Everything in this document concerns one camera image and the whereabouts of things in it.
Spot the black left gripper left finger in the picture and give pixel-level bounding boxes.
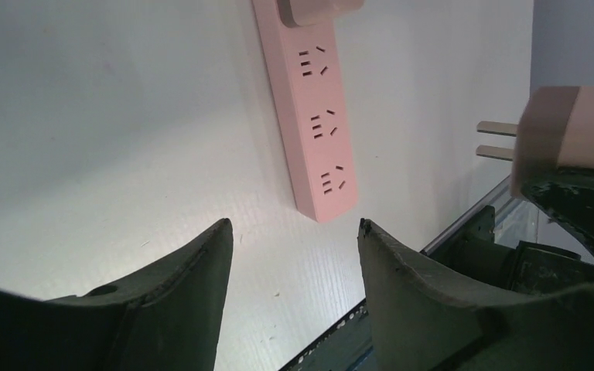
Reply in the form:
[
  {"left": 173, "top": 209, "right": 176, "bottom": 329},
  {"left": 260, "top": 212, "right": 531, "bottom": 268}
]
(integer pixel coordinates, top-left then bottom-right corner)
[{"left": 0, "top": 219, "right": 234, "bottom": 370}]

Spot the pink charger plug with prongs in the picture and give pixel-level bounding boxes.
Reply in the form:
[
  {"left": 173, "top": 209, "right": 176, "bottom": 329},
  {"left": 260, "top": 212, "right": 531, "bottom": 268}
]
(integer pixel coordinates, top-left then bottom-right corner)
[{"left": 276, "top": 0, "right": 365, "bottom": 28}]

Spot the pink power strip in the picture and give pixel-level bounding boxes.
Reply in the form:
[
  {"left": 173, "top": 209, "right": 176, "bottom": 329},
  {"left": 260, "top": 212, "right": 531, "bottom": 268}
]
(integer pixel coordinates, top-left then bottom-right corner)
[{"left": 253, "top": 0, "right": 357, "bottom": 223}]

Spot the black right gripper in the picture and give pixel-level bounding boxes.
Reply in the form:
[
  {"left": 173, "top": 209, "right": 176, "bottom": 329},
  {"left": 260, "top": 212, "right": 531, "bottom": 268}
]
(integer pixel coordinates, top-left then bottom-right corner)
[{"left": 425, "top": 171, "right": 594, "bottom": 294}]

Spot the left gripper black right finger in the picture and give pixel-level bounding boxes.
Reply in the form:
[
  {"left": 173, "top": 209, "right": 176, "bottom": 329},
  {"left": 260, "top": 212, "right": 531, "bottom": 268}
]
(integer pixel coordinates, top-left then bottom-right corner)
[{"left": 358, "top": 219, "right": 594, "bottom": 370}]

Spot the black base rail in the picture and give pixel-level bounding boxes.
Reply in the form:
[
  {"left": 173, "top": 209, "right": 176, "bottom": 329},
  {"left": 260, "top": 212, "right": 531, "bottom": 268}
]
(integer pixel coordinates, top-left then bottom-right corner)
[{"left": 282, "top": 300, "right": 378, "bottom": 371}]

